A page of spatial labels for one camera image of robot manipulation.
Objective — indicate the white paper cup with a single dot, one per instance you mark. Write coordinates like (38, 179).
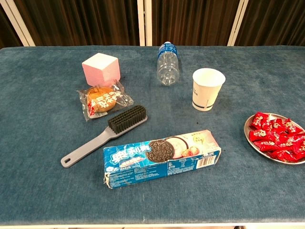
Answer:
(205, 95)

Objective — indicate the silver metal plate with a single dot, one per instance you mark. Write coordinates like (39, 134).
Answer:
(247, 130)

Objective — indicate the grey brush black bristles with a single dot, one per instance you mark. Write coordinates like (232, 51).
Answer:
(126, 118)

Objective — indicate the clear plastic water bottle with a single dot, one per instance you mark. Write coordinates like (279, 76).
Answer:
(168, 69)

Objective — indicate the blue Oreo cookie box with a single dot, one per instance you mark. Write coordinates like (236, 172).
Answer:
(162, 162)

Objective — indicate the packaged bread bun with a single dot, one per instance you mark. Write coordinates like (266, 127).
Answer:
(102, 100)

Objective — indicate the pink foam cube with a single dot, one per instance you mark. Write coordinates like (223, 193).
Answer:
(100, 71)

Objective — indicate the blue velvet tablecloth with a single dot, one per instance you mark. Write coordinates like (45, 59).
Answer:
(47, 190)

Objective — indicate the white frame post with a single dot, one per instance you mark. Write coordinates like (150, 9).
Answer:
(21, 28)
(141, 23)
(237, 23)
(148, 23)

